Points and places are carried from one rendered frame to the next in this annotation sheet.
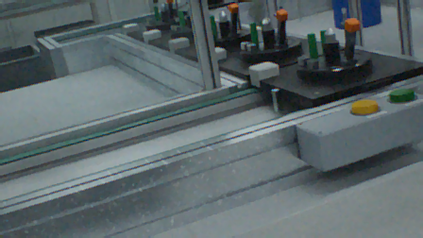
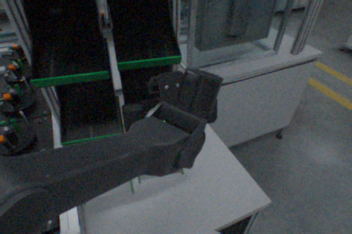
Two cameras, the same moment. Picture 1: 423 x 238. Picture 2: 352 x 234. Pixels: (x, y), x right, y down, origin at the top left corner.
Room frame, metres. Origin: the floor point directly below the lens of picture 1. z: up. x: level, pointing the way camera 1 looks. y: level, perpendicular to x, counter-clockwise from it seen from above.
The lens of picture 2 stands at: (0.79, -0.67, 1.58)
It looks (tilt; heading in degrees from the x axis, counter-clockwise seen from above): 41 degrees down; 356
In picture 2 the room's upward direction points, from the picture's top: straight up
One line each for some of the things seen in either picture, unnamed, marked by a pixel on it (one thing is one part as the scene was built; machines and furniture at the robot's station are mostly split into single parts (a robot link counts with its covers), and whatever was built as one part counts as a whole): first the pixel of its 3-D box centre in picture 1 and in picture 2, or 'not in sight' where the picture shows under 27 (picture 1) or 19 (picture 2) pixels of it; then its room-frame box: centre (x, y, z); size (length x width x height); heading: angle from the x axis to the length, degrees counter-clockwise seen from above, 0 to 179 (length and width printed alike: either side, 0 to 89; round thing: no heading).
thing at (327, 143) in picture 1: (366, 128); not in sight; (0.92, -0.23, 0.93); 0.21 x 0.07 x 0.06; 110
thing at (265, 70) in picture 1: (264, 75); not in sight; (1.21, -0.11, 0.97); 0.05 x 0.05 x 0.04; 20
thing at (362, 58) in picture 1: (333, 65); not in sight; (1.15, -0.23, 0.98); 0.14 x 0.14 x 0.02
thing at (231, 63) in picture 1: (268, 35); (9, 134); (1.39, -0.15, 1.01); 0.24 x 0.24 x 0.13; 20
